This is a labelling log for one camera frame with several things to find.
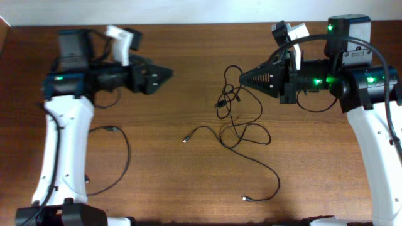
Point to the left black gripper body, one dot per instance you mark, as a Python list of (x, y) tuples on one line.
[(139, 87)]

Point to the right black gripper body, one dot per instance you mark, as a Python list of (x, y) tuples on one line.
[(289, 81)]

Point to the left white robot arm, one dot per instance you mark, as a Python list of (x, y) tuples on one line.
[(69, 90)]

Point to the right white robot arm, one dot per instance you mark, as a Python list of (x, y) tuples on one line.
[(344, 62)]

